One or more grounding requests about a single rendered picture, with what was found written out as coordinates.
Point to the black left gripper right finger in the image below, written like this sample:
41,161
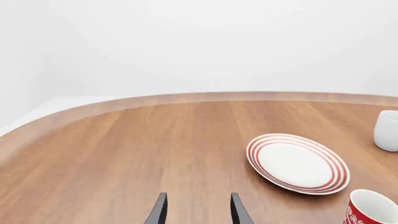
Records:
239,211

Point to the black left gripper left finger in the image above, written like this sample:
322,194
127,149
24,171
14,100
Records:
159,211

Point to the white plate with red rings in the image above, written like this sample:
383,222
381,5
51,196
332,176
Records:
295,163

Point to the red mug with white pattern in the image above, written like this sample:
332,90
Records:
357,214

